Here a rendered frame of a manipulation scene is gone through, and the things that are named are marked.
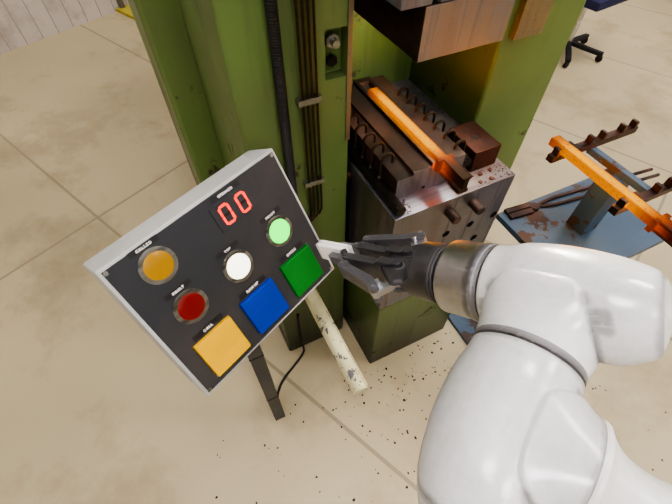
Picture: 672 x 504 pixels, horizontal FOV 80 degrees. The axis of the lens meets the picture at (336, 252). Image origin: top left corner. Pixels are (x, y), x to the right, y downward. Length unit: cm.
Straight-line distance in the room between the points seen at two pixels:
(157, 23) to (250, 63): 46
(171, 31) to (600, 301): 114
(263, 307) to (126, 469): 120
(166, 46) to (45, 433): 149
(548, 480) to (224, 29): 75
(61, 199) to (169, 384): 139
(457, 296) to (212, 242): 40
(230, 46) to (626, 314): 70
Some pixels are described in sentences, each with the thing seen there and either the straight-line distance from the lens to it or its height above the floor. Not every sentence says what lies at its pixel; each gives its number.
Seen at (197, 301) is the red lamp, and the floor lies 109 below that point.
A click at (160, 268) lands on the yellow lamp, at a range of 64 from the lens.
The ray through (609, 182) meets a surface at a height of 98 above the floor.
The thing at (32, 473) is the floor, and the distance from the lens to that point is 199.
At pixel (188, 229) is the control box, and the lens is 65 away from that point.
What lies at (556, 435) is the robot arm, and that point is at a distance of 36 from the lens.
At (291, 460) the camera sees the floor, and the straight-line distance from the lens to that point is 168.
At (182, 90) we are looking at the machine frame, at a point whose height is 101.
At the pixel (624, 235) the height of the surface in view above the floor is 71.
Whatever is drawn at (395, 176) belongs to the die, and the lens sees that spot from 100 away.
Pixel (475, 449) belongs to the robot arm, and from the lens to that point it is 35.
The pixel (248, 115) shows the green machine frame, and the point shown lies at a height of 116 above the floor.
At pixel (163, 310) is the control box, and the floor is 111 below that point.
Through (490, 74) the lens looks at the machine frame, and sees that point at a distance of 121.
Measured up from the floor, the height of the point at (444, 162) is 101.
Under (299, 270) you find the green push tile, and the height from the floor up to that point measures 102.
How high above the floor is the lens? 164
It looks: 53 degrees down
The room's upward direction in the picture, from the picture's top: straight up
